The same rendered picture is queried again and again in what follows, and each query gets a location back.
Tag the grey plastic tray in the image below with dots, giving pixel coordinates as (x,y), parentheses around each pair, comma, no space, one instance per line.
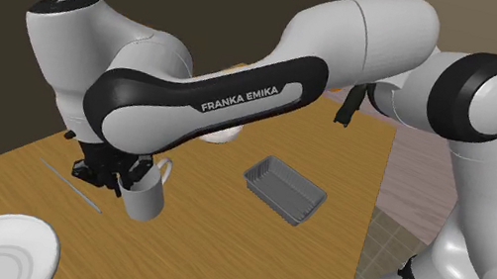
(283,190)

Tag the white bowl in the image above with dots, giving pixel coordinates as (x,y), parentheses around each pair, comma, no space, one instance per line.
(222,136)

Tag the black slender object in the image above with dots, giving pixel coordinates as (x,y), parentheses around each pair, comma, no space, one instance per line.
(349,107)

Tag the thin grey stick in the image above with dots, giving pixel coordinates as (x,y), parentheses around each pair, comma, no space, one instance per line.
(71,186)

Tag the wooden table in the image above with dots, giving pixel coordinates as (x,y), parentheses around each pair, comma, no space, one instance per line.
(213,251)

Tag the white mug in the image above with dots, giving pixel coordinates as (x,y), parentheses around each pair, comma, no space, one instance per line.
(144,202)

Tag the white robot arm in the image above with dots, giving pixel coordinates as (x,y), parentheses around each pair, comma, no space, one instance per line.
(389,37)

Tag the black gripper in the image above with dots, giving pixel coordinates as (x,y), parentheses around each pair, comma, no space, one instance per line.
(99,162)

